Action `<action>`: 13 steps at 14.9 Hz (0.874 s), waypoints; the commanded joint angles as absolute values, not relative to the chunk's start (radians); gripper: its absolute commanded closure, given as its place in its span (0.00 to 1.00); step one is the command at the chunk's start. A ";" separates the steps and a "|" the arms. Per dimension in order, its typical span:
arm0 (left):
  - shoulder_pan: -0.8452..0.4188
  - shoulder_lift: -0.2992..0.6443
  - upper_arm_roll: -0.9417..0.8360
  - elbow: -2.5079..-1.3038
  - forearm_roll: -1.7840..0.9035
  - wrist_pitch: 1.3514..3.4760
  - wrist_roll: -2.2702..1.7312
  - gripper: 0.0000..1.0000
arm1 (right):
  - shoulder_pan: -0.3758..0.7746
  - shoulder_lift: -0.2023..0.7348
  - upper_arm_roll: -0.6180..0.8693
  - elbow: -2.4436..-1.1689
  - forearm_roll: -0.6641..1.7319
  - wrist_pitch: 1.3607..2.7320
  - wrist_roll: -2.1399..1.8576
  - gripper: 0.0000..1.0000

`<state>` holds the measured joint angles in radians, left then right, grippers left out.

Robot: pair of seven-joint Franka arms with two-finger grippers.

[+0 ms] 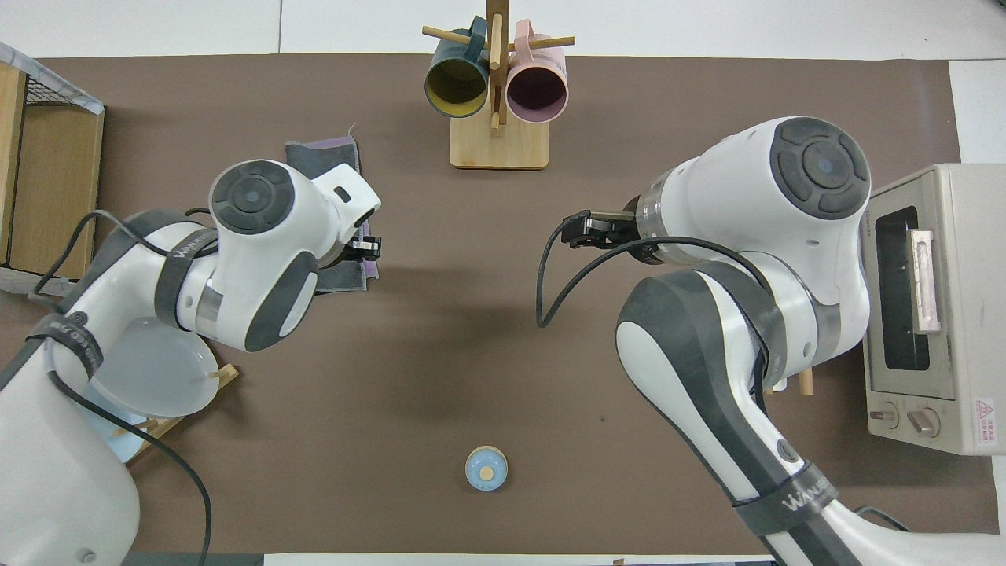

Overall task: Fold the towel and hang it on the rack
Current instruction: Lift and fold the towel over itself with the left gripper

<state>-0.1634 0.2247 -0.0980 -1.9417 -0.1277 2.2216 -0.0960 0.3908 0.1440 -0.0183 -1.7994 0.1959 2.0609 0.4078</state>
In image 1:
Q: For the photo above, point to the brown table mat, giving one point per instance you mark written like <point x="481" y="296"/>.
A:
<point x="487" y="330"/>

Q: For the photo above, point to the dark teal mug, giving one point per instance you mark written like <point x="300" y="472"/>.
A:
<point x="456" y="82"/>

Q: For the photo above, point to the translucent white plate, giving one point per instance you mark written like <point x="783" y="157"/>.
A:
<point x="157" y="373"/>

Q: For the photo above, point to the marble patterned sheet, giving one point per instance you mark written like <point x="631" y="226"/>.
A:
<point x="47" y="79"/>

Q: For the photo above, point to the light blue plate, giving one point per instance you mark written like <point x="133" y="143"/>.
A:
<point x="110" y="436"/>

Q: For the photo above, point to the wooden plate rack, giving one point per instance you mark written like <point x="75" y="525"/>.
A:
<point x="224" y="376"/>

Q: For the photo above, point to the blue round bell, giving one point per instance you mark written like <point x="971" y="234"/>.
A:
<point x="486" y="469"/>

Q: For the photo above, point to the beige toaster oven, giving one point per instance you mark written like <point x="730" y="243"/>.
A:
<point x="943" y="306"/>

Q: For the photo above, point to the wooden mug tree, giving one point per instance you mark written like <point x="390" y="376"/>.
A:
<point x="499" y="141"/>

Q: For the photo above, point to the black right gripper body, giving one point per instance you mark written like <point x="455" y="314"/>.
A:
<point x="614" y="226"/>

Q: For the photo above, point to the white towel rack wooden bars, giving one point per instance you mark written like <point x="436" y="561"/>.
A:
<point x="806" y="382"/>

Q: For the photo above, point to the pink mug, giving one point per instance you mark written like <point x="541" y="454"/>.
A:
<point x="537" y="90"/>

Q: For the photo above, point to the purple and grey towel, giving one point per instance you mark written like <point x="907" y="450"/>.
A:
<point x="322" y="153"/>

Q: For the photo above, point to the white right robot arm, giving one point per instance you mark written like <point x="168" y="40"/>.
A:
<point x="754" y="236"/>

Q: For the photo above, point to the wooden shelf box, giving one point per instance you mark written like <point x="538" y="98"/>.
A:
<point x="55" y="189"/>

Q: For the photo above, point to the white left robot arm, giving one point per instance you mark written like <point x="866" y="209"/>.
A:
<point x="259" y="251"/>

